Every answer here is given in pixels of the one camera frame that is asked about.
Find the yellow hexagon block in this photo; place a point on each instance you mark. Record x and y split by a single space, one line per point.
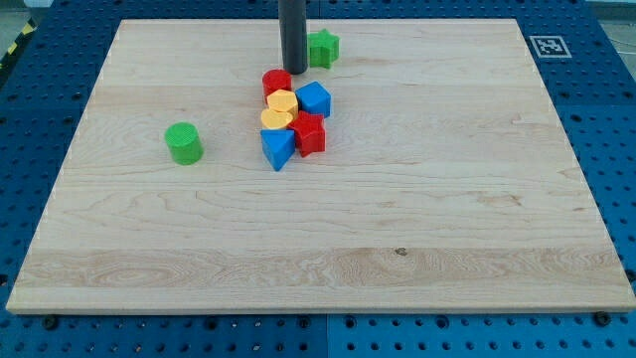
283 100

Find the blue cube block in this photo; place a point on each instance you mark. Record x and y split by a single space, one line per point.
315 99

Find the green cylinder block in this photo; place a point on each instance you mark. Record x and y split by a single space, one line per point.
184 144

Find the blue triangle block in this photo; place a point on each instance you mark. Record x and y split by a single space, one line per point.
278 145

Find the red cylinder block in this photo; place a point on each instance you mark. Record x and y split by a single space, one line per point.
276 79

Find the black bolt front left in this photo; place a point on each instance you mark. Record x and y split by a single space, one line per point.
50 322

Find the black bolt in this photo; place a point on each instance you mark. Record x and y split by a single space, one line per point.
50 322
602 318

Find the green star block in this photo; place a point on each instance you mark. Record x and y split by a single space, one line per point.
323 49

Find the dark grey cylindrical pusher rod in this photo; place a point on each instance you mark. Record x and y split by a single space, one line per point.
293 35

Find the yellow heart block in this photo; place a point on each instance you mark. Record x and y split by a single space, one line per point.
272 119

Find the light wooden board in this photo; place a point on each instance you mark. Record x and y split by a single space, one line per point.
447 184

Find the red star block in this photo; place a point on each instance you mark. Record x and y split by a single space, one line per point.
310 133

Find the white fiducial marker tag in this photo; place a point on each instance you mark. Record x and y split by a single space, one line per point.
550 47

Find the black bolt front right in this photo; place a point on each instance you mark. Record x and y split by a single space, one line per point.
602 318

